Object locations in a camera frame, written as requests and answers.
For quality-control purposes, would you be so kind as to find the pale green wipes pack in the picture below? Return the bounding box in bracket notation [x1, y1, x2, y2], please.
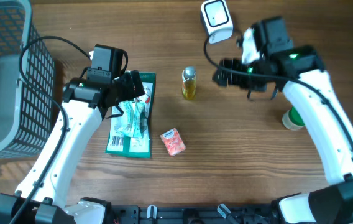
[117, 101, 145, 138]

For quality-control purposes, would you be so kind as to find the green glove package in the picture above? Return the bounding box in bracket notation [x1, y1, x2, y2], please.
[105, 72, 156, 159]

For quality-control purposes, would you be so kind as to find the green lid jar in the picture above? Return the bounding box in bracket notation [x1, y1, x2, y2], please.
[282, 107, 305, 131]

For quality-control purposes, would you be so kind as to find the yellow oil bottle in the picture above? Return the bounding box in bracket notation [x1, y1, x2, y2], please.
[181, 66, 197, 100]

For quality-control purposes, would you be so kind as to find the red tissue pack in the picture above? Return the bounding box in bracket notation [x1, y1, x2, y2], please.
[160, 128, 186, 156]

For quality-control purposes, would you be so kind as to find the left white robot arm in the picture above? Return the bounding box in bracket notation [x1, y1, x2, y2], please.
[0, 44, 144, 223]

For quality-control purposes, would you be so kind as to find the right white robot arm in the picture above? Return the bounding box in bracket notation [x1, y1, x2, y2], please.
[213, 17, 353, 223]

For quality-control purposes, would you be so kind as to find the white barcode scanner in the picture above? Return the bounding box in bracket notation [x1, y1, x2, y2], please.
[201, 0, 234, 44]

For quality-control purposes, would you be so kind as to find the grey plastic mesh basket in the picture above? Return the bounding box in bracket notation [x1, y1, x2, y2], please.
[0, 1, 56, 159]

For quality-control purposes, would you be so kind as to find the right black camera cable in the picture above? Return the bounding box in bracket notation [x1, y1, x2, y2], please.
[203, 29, 353, 200]

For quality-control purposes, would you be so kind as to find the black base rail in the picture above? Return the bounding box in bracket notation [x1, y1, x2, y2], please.
[112, 204, 281, 224]

